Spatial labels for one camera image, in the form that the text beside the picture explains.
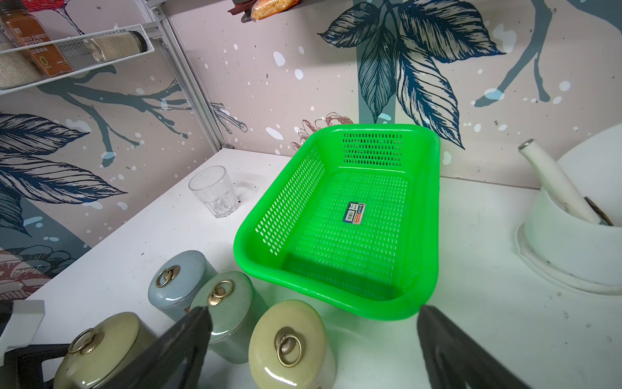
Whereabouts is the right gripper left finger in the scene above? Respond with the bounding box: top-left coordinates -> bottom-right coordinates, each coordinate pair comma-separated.
103,306 -> 213,388

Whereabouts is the small black item in basket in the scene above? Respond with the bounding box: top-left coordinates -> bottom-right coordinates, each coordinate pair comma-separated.
343,202 -> 366,225

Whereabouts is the pale spice jar rear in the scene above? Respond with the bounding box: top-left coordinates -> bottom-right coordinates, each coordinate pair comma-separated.
83,31 -> 147,63

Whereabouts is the beige tea canister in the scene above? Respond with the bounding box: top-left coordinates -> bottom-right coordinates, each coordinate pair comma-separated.
249,300 -> 336,389
53,312 -> 157,388

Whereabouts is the orange spice bottle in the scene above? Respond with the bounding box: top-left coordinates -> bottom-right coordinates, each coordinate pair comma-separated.
1,0 -> 73,77

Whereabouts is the green plastic basket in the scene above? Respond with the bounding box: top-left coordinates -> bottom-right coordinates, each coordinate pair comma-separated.
233,124 -> 441,321

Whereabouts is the white spoon in holder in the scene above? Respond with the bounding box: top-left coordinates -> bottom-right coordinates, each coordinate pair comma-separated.
518,139 -> 605,225

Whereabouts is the blue-grey tea canister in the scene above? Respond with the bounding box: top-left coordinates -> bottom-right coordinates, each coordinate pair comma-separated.
147,251 -> 218,321

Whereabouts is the clear plastic cup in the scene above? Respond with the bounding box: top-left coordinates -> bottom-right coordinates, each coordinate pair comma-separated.
189,165 -> 239,218

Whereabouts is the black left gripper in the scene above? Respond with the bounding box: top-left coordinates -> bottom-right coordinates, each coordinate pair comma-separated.
1,344 -> 69,389

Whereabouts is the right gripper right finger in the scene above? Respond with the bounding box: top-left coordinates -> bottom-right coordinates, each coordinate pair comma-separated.
417,305 -> 527,388

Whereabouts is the small snack packet in basket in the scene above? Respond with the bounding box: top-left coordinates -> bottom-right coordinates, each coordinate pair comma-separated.
228,0 -> 300,23

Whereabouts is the green tea canister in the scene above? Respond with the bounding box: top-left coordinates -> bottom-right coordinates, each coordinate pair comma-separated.
190,271 -> 268,364

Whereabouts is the white wire spice rack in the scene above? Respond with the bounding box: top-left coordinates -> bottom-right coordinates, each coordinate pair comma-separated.
1,24 -> 154,95

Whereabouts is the white utensil holder cup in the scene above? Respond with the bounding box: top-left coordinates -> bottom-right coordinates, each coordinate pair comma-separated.
515,125 -> 621,295

